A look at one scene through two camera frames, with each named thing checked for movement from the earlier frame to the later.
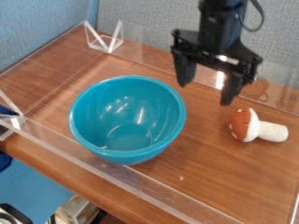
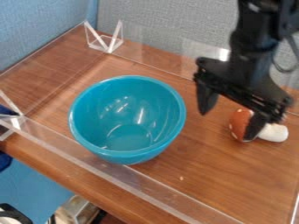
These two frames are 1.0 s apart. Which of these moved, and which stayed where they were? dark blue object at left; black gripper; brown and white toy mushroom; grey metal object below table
Moved: black gripper
Stayed: dark blue object at left; brown and white toy mushroom; grey metal object below table
